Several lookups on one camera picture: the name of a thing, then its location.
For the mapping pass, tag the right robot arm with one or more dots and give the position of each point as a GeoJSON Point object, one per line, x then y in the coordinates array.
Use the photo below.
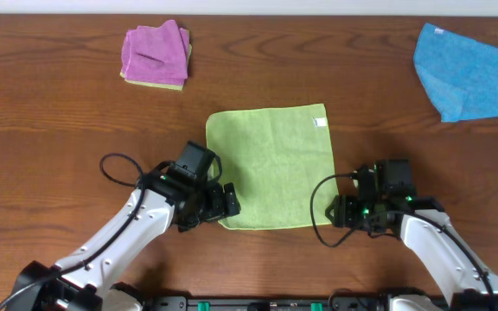
{"type": "Point", "coordinates": [465, 281]}

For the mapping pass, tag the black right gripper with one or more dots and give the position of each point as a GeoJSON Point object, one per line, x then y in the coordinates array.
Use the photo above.
{"type": "Point", "coordinates": [343, 206]}

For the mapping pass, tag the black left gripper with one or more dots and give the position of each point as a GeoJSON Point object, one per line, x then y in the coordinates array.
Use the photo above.
{"type": "Point", "coordinates": [225, 207]}

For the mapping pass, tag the folded light green cloth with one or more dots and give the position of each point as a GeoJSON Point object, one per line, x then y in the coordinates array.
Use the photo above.
{"type": "Point", "coordinates": [155, 85]}

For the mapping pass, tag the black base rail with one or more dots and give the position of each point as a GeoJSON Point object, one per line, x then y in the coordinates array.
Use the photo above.
{"type": "Point", "coordinates": [343, 302]}

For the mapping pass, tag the blue cloth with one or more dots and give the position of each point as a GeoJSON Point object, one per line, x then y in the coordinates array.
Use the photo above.
{"type": "Point", "coordinates": [459, 74]}

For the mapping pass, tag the folded purple cloth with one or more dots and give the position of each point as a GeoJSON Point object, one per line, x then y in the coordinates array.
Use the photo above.
{"type": "Point", "coordinates": [156, 54]}

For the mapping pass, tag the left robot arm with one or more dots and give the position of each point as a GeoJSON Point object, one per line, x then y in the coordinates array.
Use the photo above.
{"type": "Point", "coordinates": [87, 279]}

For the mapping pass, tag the green microfibre cloth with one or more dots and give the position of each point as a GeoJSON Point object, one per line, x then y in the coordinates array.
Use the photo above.
{"type": "Point", "coordinates": [279, 160]}

